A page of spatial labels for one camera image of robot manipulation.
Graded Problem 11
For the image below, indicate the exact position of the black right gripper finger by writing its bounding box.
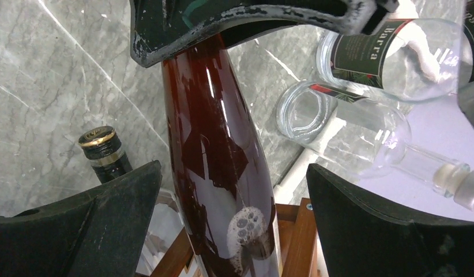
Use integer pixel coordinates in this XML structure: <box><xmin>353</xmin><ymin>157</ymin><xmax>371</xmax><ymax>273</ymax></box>
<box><xmin>457</xmin><ymin>81</ymin><xmax>474</xmax><ymax>129</ymax></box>
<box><xmin>130</xmin><ymin>0</ymin><xmax>399</xmax><ymax>68</ymax></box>

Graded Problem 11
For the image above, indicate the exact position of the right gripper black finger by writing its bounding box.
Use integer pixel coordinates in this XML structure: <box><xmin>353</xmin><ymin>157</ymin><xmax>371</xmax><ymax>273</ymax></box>
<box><xmin>0</xmin><ymin>160</ymin><xmax>162</xmax><ymax>276</ymax></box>
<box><xmin>306</xmin><ymin>163</ymin><xmax>474</xmax><ymax>276</ymax></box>

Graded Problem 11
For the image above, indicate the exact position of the clear glass bottle silver cap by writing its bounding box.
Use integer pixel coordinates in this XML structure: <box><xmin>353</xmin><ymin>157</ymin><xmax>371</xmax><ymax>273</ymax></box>
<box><xmin>316</xmin><ymin>1</ymin><xmax>462</xmax><ymax>102</ymax></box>

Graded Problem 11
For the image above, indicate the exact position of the clear glass bottle white cap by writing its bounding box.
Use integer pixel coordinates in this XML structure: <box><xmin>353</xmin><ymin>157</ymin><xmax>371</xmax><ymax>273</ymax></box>
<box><xmin>276</xmin><ymin>80</ymin><xmax>474</xmax><ymax>211</ymax></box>

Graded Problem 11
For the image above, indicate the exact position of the dark red wine bottle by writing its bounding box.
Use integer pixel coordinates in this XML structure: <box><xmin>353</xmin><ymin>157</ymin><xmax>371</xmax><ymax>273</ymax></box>
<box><xmin>162</xmin><ymin>35</ymin><xmax>282</xmax><ymax>276</ymax></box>

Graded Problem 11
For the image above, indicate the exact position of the brown wooden wine rack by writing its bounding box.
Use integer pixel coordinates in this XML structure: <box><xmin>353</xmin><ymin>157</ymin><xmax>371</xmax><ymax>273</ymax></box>
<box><xmin>151</xmin><ymin>198</ymin><xmax>321</xmax><ymax>276</ymax></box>

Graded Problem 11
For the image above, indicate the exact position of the small clear bottle black cap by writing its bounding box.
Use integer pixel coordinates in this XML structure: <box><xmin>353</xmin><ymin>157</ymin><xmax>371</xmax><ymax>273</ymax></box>
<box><xmin>77</xmin><ymin>125</ymin><xmax>185</xmax><ymax>277</ymax></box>

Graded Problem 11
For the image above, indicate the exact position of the white PVC pipe frame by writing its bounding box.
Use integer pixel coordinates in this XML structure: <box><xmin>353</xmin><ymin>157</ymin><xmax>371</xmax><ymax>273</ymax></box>
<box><xmin>274</xmin><ymin>117</ymin><xmax>347</xmax><ymax>204</ymax></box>

